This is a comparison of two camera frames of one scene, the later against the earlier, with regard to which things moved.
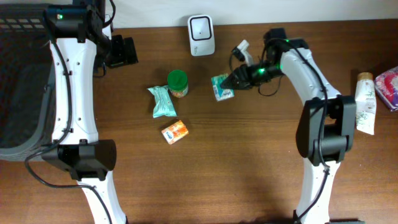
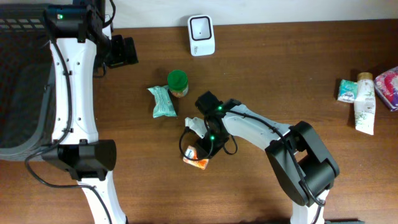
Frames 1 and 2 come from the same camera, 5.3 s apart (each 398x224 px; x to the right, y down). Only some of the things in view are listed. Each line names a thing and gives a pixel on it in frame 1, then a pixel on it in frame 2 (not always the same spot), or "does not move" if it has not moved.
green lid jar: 178,83 does not move
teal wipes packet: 163,104 does not move
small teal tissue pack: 220,93 -> 347,92
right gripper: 245,78 -> 205,147
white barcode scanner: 202,40 does not move
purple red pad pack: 386,86 does not move
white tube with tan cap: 365,102 does not move
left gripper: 123,55 does not move
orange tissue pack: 175,132 -> 191,152
